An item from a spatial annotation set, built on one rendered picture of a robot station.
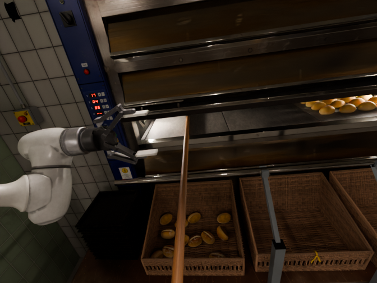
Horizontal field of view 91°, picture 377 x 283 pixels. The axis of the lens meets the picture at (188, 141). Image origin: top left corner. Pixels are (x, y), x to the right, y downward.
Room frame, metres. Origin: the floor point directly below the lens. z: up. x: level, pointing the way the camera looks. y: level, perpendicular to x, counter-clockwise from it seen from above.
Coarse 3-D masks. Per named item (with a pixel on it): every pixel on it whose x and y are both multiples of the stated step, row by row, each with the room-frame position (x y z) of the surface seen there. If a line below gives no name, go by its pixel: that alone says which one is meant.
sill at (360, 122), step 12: (336, 120) 1.04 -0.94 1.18; (348, 120) 1.02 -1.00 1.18; (360, 120) 0.99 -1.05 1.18; (372, 120) 0.97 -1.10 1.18; (228, 132) 1.10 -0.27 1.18; (240, 132) 1.07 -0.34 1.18; (252, 132) 1.05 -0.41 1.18; (264, 132) 1.03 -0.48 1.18; (276, 132) 1.02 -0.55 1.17; (288, 132) 1.02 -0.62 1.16; (300, 132) 1.01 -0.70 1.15; (312, 132) 1.00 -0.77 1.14; (144, 144) 1.11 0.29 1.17; (156, 144) 1.10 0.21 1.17; (168, 144) 1.09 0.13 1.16; (180, 144) 1.08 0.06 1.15
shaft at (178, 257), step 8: (184, 136) 1.08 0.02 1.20; (184, 144) 0.96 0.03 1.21; (184, 152) 0.87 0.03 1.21; (184, 160) 0.79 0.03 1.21; (184, 168) 0.72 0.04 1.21; (184, 176) 0.66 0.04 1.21; (184, 184) 0.61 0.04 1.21; (184, 192) 0.57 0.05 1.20; (184, 200) 0.52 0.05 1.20; (184, 208) 0.49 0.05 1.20; (184, 216) 0.45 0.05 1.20; (176, 224) 0.43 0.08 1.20; (184, 224) 0.42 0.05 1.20; (176, 232) 0.39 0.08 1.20; (184, 232) 0.39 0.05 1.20; (176, 240) 0.37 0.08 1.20; (184, 240) 0.37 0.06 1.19; (176, 248) 0.34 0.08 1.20; (184, 248) 0.35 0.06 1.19; (176, 256) 0.32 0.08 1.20; (176, 264) 0.29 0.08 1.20; (176, 272) 0.28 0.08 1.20; (176, 280) 0.26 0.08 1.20
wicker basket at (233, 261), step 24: (192, 192) 1.03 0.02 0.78; (216, 192) 1.00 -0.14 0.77; (216, 216) 0.95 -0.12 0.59; (144, 240) 0.72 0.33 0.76; (168, 240) 0.81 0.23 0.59; (216, 240) 0.77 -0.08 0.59; (240, 240) 0.63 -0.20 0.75; (144, 264) 0.62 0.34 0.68; (168, 264) 0.60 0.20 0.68; (192, 264) 0.59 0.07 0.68; (216, 264) 0.57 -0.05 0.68; (240, 264) 0.55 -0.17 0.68
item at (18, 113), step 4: (20, 108) 1.15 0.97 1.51; (28, 108) 1.11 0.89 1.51; (32, 108) 1.12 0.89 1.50; (36, 108) 1.15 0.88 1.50; (16, 112) 1.10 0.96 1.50; (20, 112) 1.10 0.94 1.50; (28, 112) 1.10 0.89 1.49; (32, 112) 1.11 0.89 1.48; (36, 112) 1.14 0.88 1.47; (16, 116) 1.10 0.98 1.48; (24, 116) 1.10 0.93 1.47; (28, 116) 1.09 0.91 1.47; (32, 116) 1.10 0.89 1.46; (36, 116) 1.13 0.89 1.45; (40, 116) 1.15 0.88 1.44; (28, 120) 1.10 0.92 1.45; (32, 120) 1.09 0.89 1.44; (36, 120) 1.11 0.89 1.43; (40, 120) 1.14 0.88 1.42; (20, 124) 1.10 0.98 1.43; (24, 124) 1.10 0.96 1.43; (28, 124) 1.10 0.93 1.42; (32, 124) 1.09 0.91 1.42; (36, 124) 1.10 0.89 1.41
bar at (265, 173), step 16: (352, 160) 0.65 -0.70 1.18; (368, 160) 0.63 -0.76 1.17; (160, 176) 0.73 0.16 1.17; (176, 176) 0.72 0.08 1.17; (192, 176) 0.70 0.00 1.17; (208, 176) 0.69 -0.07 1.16; (224, 176) 0.69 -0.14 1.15; (272, 208) 0.56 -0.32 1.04; (272, 224) 0.52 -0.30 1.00; (272, 240) 0.48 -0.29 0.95; (272, 256) 0.47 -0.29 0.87; (272, 272) 0.45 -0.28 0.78
